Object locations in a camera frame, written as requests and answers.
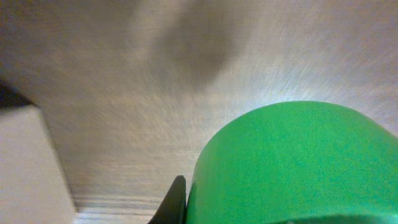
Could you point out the green tape roll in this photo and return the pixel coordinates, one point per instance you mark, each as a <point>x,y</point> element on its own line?
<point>293,162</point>

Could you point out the open cardboard box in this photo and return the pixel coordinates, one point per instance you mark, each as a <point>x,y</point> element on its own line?
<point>33,185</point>

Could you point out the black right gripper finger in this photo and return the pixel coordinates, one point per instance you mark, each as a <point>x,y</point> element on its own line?
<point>172,208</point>

